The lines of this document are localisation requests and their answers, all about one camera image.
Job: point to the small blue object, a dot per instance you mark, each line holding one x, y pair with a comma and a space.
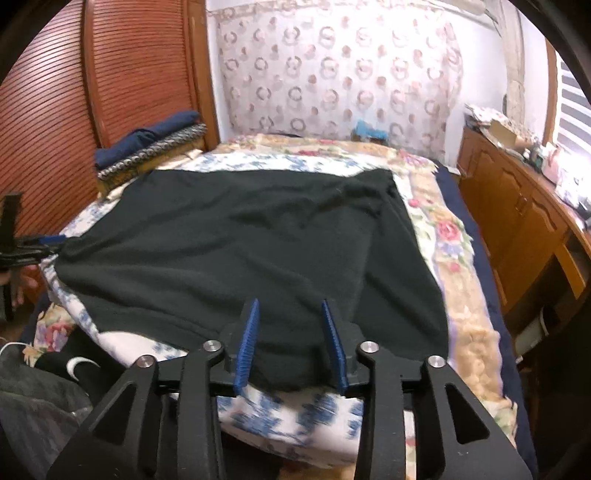
369, 129

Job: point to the floral printed cloth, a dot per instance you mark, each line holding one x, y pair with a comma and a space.
480, 115

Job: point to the window blind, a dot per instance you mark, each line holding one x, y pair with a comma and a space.
572, 115

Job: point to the navy bed sheet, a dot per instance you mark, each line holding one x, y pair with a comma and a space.
466, 221

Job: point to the folded navy cloth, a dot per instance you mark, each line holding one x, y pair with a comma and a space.
138, 143

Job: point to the black t-shirt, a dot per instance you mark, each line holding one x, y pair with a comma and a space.
231, 244

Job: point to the pink white package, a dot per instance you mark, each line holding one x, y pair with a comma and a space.
558, 164

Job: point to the white trash bin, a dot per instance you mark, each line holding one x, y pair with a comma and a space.
531, 334

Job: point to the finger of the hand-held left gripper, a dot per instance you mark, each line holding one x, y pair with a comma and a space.
51, 240

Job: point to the person's left hand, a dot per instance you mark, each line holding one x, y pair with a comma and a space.
23, 286

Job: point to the wooden louvered wardrobe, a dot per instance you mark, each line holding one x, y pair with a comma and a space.
129, 69

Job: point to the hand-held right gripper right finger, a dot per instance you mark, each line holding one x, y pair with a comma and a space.
334, 350

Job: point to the beige floral fleece blanket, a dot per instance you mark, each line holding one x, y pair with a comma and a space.
471, 332

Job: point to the black cloth with white mark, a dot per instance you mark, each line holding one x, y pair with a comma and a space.
92, 350

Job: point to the wooden cabinet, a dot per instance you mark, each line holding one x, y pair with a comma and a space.
503, 198

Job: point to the cardboard box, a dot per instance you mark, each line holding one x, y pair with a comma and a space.
503, 131

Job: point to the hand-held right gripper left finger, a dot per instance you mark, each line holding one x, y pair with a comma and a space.
247, 346

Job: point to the dark grey cloth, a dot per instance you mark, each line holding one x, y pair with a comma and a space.
32, 415

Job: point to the white blue floral quilt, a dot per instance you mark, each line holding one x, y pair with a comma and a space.
286, 415

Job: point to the circle patterned curtain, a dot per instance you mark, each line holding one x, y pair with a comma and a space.
323, 69

